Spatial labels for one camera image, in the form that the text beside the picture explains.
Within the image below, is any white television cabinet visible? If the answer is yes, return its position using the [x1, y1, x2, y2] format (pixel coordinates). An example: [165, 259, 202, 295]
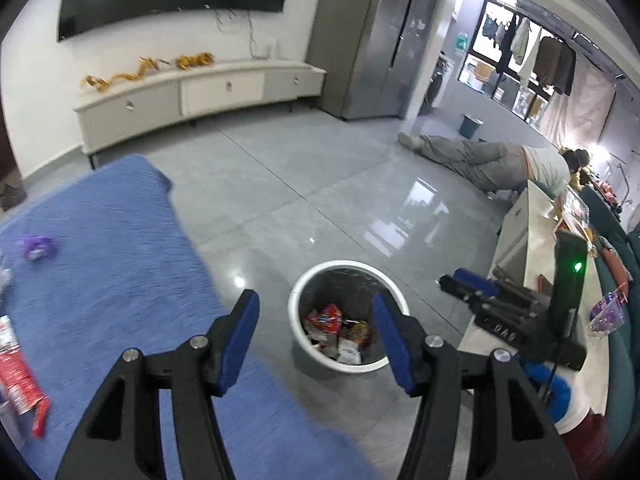
[73, 57, 327, 170]

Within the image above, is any green sofa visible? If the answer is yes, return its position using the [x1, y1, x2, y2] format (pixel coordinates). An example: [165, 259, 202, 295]
[580, 187, 640, 451]

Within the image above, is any row of hanging clothes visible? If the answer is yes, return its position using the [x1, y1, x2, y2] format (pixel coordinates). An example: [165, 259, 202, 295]
[477, 2, 578, 97]

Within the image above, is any golden tiger figurine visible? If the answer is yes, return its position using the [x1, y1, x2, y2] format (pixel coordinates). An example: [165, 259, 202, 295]
[175, 51, 216, 71]

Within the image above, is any red snack packet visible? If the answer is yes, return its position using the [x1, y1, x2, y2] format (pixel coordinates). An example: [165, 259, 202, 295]
[306, 304, 343, 333]

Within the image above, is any person's right hand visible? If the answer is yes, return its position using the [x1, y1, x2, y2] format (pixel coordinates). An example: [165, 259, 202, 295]
[520, 357, 572, 416]

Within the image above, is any grey refrigerator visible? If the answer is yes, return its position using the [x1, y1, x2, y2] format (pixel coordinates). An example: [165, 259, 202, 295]
[306, 0, 443, 122]

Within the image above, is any purple plastic bag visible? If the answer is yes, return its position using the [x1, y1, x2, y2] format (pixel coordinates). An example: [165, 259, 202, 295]
[17, 234, 58, 261]

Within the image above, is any white hanging cable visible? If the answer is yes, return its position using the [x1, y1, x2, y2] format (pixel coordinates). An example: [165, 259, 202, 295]
[210, 7, 261, 56]

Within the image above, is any blue bucket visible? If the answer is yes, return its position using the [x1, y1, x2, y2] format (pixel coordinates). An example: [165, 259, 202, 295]
[459, 113, 485, 141]

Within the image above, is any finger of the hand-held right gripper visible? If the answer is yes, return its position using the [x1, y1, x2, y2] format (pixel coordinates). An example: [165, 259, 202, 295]
[439, 275, 501, 311]
[452, 268, 538, 306]

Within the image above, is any red and white wrapper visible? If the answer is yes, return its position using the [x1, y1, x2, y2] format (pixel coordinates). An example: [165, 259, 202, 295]
[0, 315, 51, 438]

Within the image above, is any purple snack packet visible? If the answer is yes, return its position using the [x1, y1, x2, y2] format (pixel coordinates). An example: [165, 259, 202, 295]
[590, 292, 631, 333]

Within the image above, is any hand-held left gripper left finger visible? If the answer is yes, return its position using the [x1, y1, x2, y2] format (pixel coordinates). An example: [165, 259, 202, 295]
[54, 288, 261, 480]

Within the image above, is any grey cloth sheet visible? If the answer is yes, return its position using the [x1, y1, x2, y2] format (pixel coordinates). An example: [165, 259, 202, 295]
[537, 60, 618, 148]

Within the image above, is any washing machine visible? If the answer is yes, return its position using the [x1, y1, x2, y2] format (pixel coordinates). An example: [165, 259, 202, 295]
[425, 55, 453, 108]

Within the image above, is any white trash bin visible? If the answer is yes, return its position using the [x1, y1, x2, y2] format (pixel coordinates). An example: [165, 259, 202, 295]
[288, 260, 407, 375]

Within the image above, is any beige coffee table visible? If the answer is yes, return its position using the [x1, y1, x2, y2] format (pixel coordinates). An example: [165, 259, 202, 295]
[457, 180, 613, 441]

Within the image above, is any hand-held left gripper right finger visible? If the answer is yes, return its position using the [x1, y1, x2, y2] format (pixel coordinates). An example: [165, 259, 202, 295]
[371, 292, 576, 480]

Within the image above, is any pile of snacks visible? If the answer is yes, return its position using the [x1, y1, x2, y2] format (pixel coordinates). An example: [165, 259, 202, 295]
[552, 180, 626, 241]

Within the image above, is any golden dragon figurine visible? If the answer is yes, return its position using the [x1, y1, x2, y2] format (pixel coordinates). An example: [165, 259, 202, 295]
[131, 55, 161, 81]
[82, 74, 136, 93]

